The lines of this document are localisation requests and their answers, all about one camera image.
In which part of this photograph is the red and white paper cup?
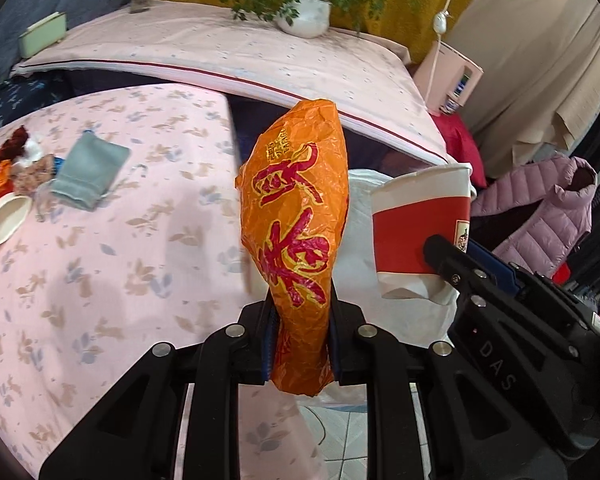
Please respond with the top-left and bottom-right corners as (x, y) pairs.
(370, 162), (473, 307)

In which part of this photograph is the small paper bowl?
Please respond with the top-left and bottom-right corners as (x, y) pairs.
(0, 194), (33, 247)

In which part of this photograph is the green tissue box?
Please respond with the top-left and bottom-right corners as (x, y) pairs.
(19, 11), (68, 59)

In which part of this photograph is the red-brown wrapper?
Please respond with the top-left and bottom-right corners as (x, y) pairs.
(0, 127), (31, 166)

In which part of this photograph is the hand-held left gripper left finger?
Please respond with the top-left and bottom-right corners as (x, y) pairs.
(39, 300), (281, 480)

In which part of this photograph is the beige curtain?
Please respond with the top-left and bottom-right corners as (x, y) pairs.
(442, 0), (600, 178)

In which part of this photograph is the dark purple cloth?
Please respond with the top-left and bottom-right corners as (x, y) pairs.
(228, 94), (448, 173)

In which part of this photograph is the white glove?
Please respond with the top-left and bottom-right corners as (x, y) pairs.
(22, 132), (43, 161)

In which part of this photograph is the brown patterned wrapper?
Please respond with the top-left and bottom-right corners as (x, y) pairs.
(10, 155), (56, 196)

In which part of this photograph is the pink cloth with red stripe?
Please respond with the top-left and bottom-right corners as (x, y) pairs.
(11, 0), (451, 167)

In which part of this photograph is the white cable with switch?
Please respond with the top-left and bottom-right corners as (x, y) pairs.
(425, 0), (461, 111)

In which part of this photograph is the orange snack bag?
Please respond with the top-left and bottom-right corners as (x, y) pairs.
(235, 97), (351, 398)

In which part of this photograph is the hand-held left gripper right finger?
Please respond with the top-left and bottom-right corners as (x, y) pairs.
(327, 282), (528, 480)

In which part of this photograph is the pink puffer jacket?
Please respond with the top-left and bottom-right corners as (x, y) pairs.
(470, 156), (598, 278)

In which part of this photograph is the pink water dispenser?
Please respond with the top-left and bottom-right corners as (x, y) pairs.
(412, 41), (483, 116)

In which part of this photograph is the grey cloth pouch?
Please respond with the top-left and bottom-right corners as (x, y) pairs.
(50, 130), (132, 212)

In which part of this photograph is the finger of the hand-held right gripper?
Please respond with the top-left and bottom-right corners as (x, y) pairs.
(422, 234), (518, 311)
(467, 239), (597, 334)

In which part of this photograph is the pink floral tablecloth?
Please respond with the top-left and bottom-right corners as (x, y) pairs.
(0, 84), (326, 480)

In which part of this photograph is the trash bin with white liner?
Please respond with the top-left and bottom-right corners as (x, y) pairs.
(327, 167), (478, 363)

